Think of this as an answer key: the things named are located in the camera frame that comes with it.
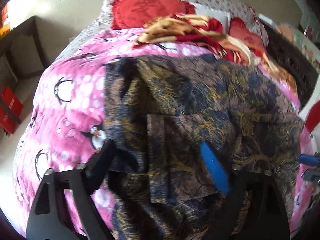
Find dark batik patterned garment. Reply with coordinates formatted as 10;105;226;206
104;55;304;239

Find white plastic chair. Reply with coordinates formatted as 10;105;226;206
298;99;319;135

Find red cloth on chair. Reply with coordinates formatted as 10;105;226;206
305;104;320;133

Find pink penguin fleece blanket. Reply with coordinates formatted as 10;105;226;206
13;29;315;239

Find red gift bag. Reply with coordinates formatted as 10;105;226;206
0;86;23;134

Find dark wooden console table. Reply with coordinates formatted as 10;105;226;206
1;16;50;81

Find red and gold blanket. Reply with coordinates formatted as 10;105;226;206
133;15;297;94

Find red heart-shaped cushion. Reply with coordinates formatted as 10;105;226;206
111;0;195;30

